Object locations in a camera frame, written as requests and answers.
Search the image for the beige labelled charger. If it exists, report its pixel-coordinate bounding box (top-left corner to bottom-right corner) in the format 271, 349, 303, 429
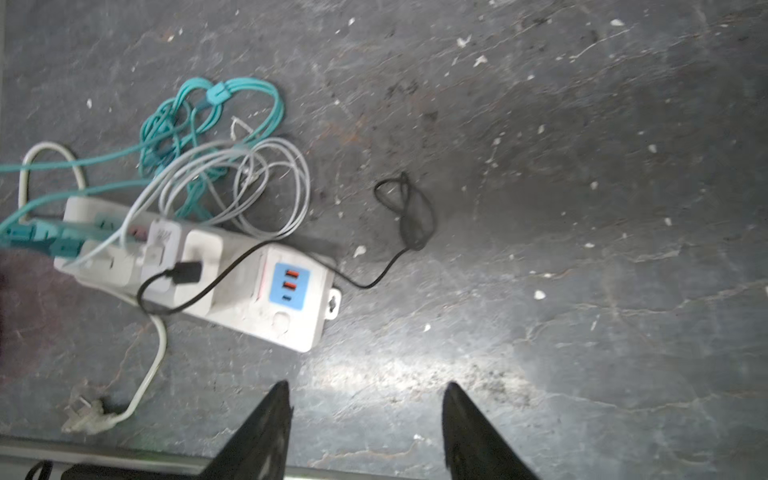
81, 244, 140, 288

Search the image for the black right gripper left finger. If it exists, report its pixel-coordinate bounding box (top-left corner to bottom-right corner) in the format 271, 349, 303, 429
197, 380, 293, 479

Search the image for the teal usb cable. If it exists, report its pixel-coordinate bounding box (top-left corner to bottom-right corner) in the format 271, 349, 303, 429
0, 76, 286, 235

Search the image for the white power strip cord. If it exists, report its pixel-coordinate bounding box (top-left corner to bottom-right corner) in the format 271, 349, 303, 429
16, 141, 168, 436

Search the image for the white square charger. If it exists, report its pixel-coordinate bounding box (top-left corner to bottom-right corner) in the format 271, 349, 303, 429
173, 230, 238, 307

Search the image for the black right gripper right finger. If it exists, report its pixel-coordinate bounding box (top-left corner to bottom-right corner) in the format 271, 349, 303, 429
442, 382, 538, 479

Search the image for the teal charger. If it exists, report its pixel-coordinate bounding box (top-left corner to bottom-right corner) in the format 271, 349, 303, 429
1, 222, 52, 254
35, 220, 115, 259

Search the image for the thin white usb cable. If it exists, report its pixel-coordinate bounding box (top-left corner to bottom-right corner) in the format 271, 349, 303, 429
65, 136, 312, 265

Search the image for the white charger with label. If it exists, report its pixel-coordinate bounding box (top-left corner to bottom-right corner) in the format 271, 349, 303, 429
141, 219, 183, 282

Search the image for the white multicolour power strip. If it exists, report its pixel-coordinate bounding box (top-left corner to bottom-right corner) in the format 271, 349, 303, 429
54, 212, 342, 352

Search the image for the black thin cable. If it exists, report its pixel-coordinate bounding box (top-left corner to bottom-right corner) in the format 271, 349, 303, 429
136, 172, 438, 317

